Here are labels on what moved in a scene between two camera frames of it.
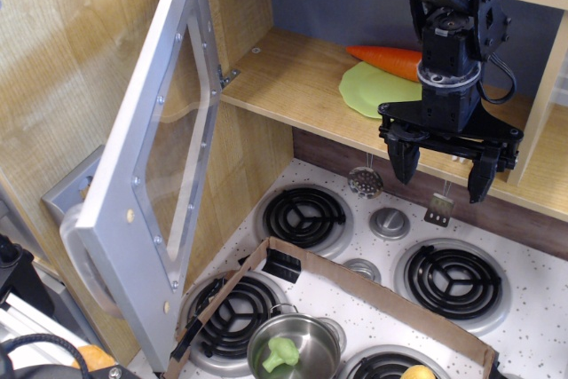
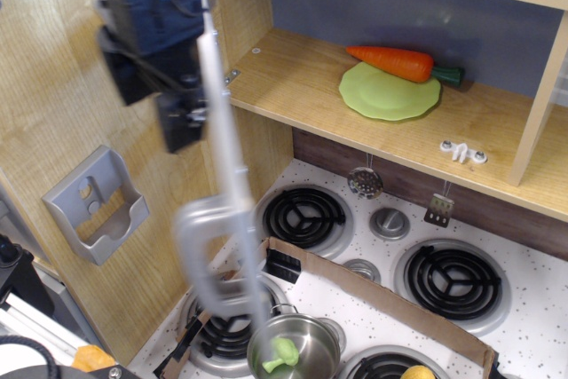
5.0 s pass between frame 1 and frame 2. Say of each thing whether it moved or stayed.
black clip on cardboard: stayed
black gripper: moved
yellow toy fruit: stayed
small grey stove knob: stayed
